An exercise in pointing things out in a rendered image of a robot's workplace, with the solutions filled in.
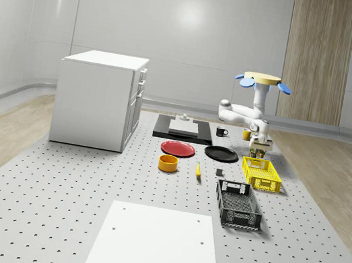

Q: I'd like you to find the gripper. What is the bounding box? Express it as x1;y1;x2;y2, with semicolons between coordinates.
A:
247;138;274;161

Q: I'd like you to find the yellow basket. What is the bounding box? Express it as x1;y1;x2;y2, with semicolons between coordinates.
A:
237;155;286;195

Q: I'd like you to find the black plate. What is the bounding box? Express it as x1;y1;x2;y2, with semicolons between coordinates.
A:
203;143;241;166

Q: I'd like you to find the black mug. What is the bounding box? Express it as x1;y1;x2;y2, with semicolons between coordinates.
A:
215;126;231;139

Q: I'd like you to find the banana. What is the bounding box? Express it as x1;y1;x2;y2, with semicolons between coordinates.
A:
193;160;205;181

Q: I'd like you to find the dark grey basket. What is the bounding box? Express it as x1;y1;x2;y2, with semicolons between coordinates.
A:
209;178;269;233

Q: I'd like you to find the red plate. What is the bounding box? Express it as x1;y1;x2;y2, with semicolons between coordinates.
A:
159;138;197;160

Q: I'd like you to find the yellow bowl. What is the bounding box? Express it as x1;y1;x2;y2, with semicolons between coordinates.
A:
156;152;181;175

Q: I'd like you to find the black stove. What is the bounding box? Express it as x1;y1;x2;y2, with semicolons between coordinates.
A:
151;108;217;147

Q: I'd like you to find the white board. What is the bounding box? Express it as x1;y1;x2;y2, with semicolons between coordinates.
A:
81;195;234;263

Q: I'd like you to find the white cabinet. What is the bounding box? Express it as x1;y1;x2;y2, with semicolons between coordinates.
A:
47;44;151;156

